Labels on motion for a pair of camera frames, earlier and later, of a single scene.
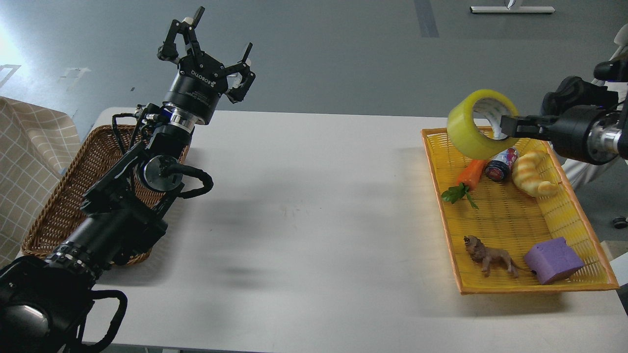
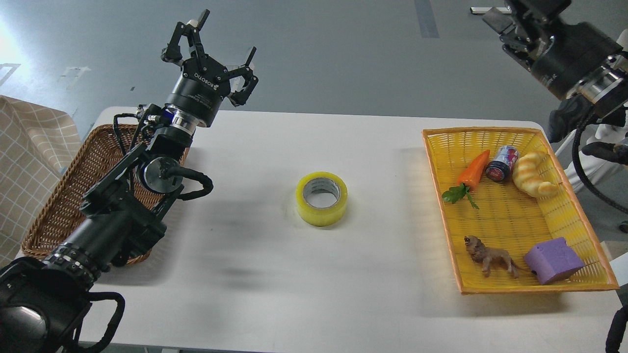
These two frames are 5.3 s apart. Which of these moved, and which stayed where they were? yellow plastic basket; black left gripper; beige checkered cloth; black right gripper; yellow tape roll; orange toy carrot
Moved: black right gripper; yellow tape roll
Stayed: beige checkered cloth; yellow plastic basket; black left gripper; orange toy carrot
